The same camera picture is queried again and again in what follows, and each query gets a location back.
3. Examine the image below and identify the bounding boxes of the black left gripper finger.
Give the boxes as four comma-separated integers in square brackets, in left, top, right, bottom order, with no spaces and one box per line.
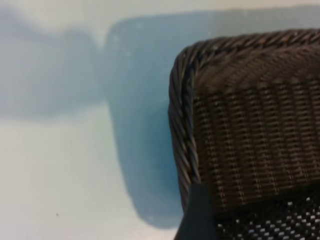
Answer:
[173,181,219,240]

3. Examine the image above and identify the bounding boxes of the dark brown wicker basket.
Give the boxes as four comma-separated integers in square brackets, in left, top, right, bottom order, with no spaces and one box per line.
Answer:
[167,28,320,240]

